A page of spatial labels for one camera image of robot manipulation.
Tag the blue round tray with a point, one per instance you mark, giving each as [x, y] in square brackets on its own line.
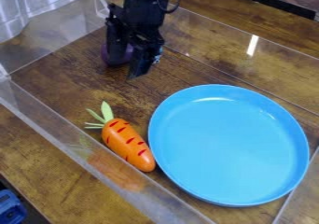
[229, 145]

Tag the clear acrylic enclosure wall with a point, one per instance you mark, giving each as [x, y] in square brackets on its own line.
[225, 42]

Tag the blue object at corner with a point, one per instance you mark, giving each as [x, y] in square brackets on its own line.
[13, 210]

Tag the purple toy eggplant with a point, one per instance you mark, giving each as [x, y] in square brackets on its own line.
[117, 56]

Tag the orange toy carrot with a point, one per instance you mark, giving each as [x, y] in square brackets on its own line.
[122, 138]

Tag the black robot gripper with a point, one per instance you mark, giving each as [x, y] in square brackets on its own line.
[141, 18]

